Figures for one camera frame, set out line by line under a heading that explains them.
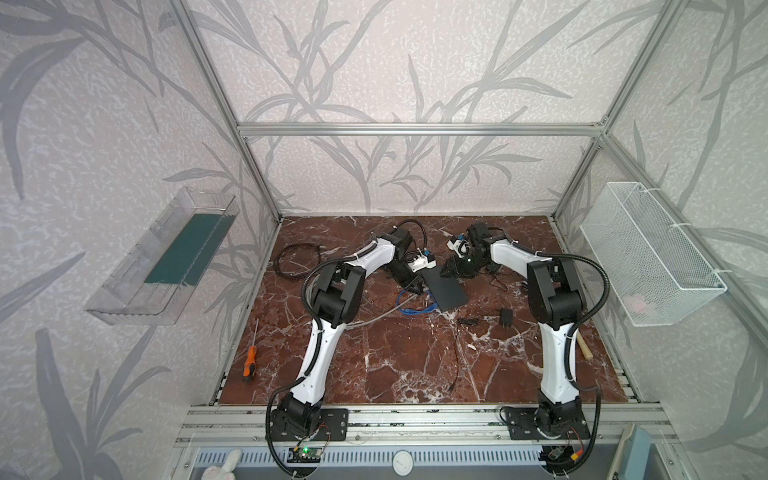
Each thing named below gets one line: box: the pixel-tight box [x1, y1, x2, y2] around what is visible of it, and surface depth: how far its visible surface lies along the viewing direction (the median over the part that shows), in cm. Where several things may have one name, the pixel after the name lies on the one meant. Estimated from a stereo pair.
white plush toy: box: [202, 448, 242, 480], surface depth 67 cm
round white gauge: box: [392, 449, 414, 477], surface depth 70 cm
